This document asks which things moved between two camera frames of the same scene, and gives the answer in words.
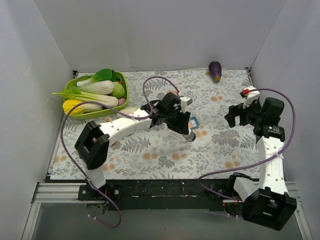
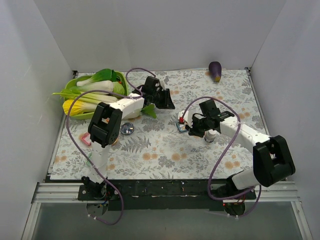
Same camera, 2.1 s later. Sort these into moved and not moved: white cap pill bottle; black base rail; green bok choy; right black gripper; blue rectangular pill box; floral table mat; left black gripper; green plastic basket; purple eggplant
Moved: right black gripper; white cap pill bottle; left black gripper; blue rectangular pill box
Not moved: green plastic basket; green bok choy; floral table mat; purple eggplant; black base rail
